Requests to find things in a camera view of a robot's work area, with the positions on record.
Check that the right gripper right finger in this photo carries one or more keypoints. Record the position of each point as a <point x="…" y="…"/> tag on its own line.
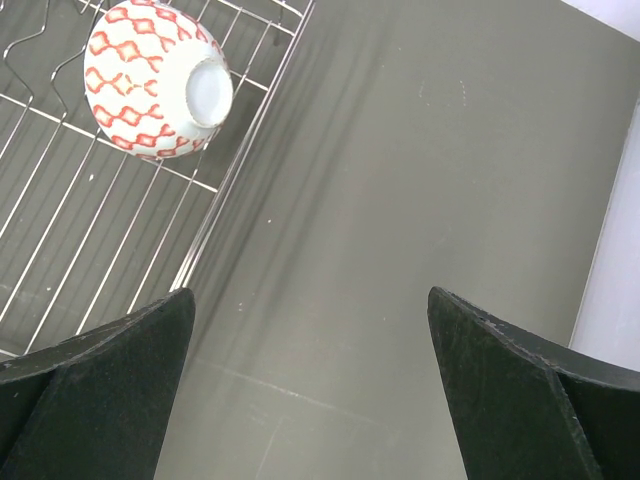
<point x="524" y="407"/>

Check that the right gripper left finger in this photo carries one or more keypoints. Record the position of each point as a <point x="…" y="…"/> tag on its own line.
<point x="97" y="405"/>

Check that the metal wire dish rack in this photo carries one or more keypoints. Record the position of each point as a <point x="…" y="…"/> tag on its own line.
<point x="88" y="232"/>

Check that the white red patterned bowl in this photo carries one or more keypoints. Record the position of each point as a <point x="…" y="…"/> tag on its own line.
<point x="156" y="80"/>

